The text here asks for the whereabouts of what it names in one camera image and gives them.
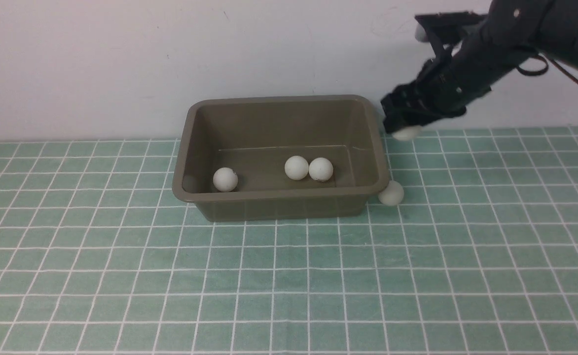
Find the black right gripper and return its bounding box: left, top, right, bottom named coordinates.
left=381, top=47, right=494, bottom=134

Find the white ball with black mark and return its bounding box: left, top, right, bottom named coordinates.
left=391, top=126, right=422, bottom=142

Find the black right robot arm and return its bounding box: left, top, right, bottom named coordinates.
left=381, top=0, right=578, bottom=134

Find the olive green plastic bin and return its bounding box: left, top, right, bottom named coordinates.
left=172, top=95, right=390, bottom=222

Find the green checkered tablecloth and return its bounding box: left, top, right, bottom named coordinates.
left=0, top=127, right=578, bottom=355

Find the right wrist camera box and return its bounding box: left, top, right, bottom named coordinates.
left=414, top=11, right=487, bottom=59

